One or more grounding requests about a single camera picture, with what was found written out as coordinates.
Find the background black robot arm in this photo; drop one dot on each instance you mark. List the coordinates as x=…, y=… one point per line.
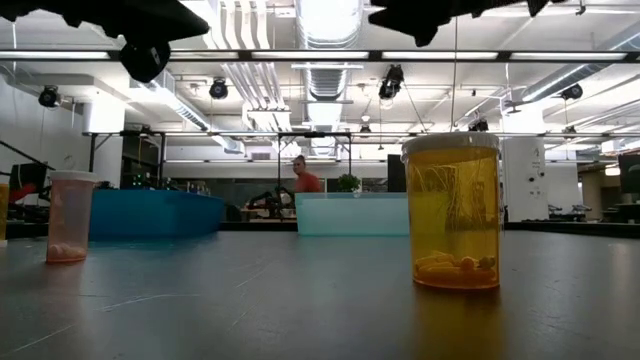
x=270, y=200

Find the black ceiling-mounted camera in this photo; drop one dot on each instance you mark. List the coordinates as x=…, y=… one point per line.
x=391, y=82
x=571, y=91
x=218, y=89
x=478, y=126
x=48, y=96

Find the small amber pill bottle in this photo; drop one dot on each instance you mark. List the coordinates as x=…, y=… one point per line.
x=3, y=215

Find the silver ventilation duct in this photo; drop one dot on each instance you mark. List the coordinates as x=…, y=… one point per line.
x=327, y=50

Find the black aluminium table frame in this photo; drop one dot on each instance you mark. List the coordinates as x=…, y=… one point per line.
x=250, y=226

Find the person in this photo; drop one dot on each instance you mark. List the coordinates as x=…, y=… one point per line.
x=306, y=182

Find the overhead light bar rail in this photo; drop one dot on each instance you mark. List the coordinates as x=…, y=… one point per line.
x=310, y=55

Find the black shelf rack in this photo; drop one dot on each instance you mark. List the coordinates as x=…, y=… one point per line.
x=142, y=155

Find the green potted plant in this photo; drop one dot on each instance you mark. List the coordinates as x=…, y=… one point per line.
x=348, y=183

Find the blue plastic bin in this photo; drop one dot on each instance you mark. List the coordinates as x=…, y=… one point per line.
x=150, y=215

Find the large amber pill bottle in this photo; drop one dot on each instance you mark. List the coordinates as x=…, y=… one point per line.
x=450, y=210

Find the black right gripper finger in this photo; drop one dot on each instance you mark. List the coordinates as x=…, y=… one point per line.
x=400, y=15

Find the teal plastic bin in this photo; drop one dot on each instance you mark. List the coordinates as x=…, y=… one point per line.
x=350, y=215

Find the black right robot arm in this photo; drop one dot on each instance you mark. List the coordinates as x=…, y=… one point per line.
x=515, y=4

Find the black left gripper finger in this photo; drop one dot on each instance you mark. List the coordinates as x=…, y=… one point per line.
x=187, y=22

